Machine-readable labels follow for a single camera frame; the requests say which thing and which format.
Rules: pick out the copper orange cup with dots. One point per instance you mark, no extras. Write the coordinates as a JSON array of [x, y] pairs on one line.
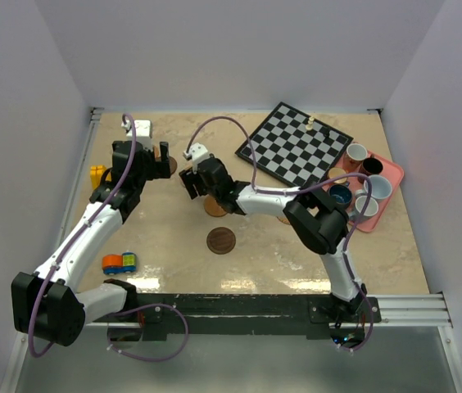
[[338, 174]]

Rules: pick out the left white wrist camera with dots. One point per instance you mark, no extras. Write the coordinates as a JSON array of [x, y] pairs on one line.
[[143, 132]]

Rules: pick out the light blue cup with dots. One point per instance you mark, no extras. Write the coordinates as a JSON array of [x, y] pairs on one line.
[[378, 187]]

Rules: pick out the pink plastic tray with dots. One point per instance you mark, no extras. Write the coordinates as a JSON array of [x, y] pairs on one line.
[[393, 173]]

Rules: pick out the grey white mug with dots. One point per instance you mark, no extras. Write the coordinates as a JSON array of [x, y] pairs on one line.
[[363, 209]]

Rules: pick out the aluminium rail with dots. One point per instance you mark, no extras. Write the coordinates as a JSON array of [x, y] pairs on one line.
[[84, 152], [396, 311]]

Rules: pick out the orange toy car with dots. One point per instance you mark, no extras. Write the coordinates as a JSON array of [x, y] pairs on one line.
[[122, 263]]

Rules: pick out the black white chessboard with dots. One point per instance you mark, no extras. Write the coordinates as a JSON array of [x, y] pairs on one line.
[[283, 148]]

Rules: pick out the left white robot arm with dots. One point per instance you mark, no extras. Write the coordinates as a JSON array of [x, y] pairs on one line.
[[46, 304]]

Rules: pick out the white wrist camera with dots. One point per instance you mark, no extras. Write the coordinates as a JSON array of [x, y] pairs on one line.
[[196, 153], [143, 132]]

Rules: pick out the white floral mug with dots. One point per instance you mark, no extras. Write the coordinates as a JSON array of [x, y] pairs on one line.
[[355, 154]]

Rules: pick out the black maroon cup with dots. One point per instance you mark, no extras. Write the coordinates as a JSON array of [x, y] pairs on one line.
[[371, 166]]

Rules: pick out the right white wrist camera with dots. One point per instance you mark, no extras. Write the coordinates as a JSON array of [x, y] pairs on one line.
[[196, 153]]

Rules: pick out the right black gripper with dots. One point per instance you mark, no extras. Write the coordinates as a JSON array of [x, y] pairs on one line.
[[190, 179]]

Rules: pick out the yellow toy block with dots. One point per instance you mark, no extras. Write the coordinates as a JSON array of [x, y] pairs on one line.
[[98, 174]]

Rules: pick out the white chess piece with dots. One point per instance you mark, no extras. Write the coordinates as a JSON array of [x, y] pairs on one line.
[[310, 123]]

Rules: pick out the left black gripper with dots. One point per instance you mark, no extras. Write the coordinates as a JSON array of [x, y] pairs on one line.
[[159, 169]]

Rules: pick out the light wooden coaster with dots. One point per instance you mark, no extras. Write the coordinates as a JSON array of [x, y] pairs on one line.
[[212, 208]]

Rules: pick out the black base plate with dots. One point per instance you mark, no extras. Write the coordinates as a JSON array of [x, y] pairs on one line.
[[337, 331]]

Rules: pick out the aluminium left rail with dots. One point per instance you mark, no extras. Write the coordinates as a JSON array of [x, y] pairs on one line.
[[84, 152]]

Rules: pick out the dark blue cup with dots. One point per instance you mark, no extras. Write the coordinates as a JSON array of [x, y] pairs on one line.
[[341, 194]]

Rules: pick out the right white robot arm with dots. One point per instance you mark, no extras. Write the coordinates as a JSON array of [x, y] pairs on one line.
[[317, 219]]

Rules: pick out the large woven rattan coaster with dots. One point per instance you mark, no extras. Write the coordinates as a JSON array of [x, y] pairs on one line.
[[282, 220]]

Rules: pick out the aluminium front rail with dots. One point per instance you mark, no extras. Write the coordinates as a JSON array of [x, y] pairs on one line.
[[396, 311]]

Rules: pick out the dark walnut coaster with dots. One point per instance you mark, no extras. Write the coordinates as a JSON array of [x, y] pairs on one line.
[[221, 240], [172, 161]]

